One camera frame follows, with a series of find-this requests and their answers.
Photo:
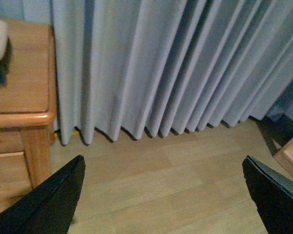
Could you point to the light blue curtain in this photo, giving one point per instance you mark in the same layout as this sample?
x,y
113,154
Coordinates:
x,y
162,65

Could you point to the wooden nightstand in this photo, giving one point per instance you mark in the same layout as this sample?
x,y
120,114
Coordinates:
x,y
27,111

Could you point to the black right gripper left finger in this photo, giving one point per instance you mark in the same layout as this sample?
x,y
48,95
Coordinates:
x,y
50,207

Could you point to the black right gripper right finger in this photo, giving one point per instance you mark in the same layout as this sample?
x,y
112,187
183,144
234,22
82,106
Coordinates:
x,y
273,195

